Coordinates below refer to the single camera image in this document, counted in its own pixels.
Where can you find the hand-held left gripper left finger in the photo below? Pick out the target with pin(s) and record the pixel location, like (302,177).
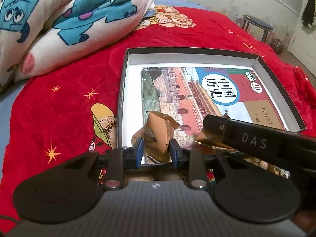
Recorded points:
(139,151)

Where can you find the red printed blanket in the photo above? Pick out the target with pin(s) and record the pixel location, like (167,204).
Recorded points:
(61,116)

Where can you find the brown snack packet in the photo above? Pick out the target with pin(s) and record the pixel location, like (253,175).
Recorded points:
(158,133)

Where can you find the white door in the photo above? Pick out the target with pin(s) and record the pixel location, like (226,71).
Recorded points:
(300,39)

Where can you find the striped ball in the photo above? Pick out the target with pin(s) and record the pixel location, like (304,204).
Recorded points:
(277,45)

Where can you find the blue monster print quilt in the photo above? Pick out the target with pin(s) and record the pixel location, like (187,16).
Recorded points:
(74,17)

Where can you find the round dark stool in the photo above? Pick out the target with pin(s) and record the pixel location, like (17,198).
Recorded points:
(256,25)

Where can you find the illustrated textbook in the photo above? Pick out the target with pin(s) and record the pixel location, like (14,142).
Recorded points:
(185,91)

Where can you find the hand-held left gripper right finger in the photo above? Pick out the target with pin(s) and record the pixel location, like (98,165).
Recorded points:
(174,153)

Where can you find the gold foil packet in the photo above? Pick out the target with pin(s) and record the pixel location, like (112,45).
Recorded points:
(205,139)

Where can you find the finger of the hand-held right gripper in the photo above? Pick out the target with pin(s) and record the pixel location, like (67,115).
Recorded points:
(214,128)

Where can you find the dark hanging clothing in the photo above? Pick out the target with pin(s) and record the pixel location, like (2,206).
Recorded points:
(309,5)

